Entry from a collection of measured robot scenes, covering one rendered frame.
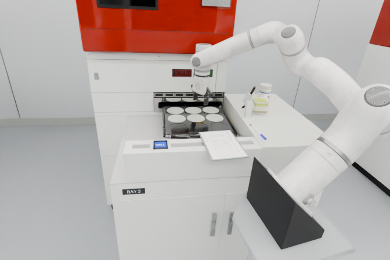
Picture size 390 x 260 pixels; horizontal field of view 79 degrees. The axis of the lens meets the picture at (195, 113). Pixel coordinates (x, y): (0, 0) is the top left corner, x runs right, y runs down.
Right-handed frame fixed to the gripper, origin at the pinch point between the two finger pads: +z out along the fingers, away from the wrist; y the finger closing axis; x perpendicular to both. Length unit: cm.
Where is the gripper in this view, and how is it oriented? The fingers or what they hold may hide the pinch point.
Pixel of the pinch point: (200, 100)
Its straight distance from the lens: 134.3
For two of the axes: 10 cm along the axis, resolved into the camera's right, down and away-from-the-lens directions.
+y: 6.4, 3.5, -6.9
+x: 7.7, -2.3, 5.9
